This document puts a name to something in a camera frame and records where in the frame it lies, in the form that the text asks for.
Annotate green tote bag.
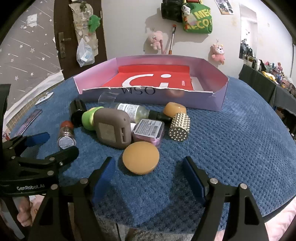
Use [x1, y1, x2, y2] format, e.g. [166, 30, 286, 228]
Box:
[181, 1, 213, 34]

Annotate white square card device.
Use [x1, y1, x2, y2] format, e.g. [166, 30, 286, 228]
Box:
[35, 92, 54, 107]

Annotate orange hollow round cap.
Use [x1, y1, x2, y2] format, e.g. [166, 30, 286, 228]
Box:
[163, 102, 187, 118]

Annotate brass door handle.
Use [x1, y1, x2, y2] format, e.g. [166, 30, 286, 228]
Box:
[58, 32, 72, 58]

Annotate smartphone on table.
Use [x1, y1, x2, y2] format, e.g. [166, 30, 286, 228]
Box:
[15, 109, 43, 137]

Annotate orange round disc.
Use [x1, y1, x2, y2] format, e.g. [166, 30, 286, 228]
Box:
[122, 141, 159, 175]

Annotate red cap glitter jar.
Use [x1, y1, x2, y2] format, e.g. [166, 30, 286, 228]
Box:
[57, 120, 76, 150]

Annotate pink plush toy right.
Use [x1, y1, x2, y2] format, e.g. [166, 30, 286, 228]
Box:
[211, 43, 225, 65]

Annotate black cylindrical cap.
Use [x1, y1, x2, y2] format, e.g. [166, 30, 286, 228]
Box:
[69, 98, 87, 128]

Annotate green plush on door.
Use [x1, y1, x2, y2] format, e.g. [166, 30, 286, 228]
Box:
[88, 15, 101, 33]

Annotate blue textured table cloth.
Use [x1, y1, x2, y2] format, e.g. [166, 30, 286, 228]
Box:
[10, 76, 296, 230]

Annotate mop pole orange grip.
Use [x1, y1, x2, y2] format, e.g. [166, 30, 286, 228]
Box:
[168, 24, 177, 55]

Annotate purple nail polish bottle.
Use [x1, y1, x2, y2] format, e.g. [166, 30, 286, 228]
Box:
[132, 119, 165, 148]

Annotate person's left hand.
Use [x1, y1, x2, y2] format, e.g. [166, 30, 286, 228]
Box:
[17, 195, 44, 227]

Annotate brown eyeshadow case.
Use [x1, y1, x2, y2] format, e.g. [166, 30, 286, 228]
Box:
[93, 108, 132, 149]

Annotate pink cardboard tray box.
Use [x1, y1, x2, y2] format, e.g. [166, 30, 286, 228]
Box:
[74, 55, 229, 111]

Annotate red paper sheet liner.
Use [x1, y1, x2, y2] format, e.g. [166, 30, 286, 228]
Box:
[103, 65, 194, 91]

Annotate pink plush toy left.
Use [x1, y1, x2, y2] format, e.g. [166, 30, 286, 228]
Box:
[147, 31, 163, 51]

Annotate green capybara toy figure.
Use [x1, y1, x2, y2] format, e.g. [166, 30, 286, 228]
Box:
[81, 106, 103, 131]

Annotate side table dark cloth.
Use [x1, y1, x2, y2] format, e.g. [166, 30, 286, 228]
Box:
[238, 64, 296, 140]

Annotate clear plastic bag on door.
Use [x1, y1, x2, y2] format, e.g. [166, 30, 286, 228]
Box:
[76, 38, 95, 67]

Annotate pink plush toy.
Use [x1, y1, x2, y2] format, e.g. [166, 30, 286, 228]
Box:
[211, 43, 225, 65]
[147, 31, 163, 51]

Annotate black backpack on wall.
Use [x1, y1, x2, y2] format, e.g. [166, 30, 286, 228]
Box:
[161, 0, 183, 23]

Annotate dark wooden door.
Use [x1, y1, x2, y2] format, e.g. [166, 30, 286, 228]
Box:
[54, 0, 107, 80]

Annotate clear liquid bottle black cap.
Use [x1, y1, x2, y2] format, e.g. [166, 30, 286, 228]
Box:
[113, 103, 172, 125]

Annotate clear plastic cup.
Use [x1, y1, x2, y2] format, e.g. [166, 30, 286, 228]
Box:
[98, 91, 120, 109]

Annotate studded silver cylinder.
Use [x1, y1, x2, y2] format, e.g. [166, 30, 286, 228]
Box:
[169, 113, 191, 142]

